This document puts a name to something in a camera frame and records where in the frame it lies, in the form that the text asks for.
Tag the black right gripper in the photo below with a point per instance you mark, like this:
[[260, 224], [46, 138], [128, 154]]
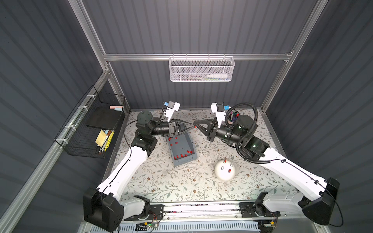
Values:
[[212, 131]]

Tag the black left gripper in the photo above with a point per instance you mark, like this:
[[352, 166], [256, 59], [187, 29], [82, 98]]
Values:
[[176, 128]]

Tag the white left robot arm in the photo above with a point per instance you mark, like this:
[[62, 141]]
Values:
[[143, 144]]

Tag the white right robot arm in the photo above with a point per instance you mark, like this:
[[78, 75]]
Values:
[[235, 126]]

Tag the white dome with screws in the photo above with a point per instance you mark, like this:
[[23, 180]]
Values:
[[221, 170]]

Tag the grey plastic parts bin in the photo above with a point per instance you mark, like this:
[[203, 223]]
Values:
[[182, 149]]

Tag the pink pen cup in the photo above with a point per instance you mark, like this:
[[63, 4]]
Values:
[[233, 116]]

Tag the white marker in basket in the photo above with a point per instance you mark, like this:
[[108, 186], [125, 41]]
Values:
[[218, 76]]

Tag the pink eraser block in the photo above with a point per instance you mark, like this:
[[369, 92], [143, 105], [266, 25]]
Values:
[[117, 108]]

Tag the black notebook in basket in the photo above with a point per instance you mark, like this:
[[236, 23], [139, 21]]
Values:
[[103, 118]]

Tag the yellow sticky note pad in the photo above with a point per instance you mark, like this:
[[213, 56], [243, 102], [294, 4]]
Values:
[[101, 138]]

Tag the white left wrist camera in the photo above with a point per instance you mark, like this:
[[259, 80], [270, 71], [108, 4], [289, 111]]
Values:
[[171, 107]]

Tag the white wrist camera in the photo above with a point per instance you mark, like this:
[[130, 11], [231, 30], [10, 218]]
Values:
[[220, 111], [171, 107]]

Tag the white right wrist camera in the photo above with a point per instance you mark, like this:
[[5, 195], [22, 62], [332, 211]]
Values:
[[220, 111]]

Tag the white wire mesh basket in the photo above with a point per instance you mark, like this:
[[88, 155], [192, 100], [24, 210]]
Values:
[[196, 68]]

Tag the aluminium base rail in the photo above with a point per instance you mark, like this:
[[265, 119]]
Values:
[[204, 208]]

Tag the black wire wall basket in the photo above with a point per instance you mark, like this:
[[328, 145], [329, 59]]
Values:
[[92, 128]]

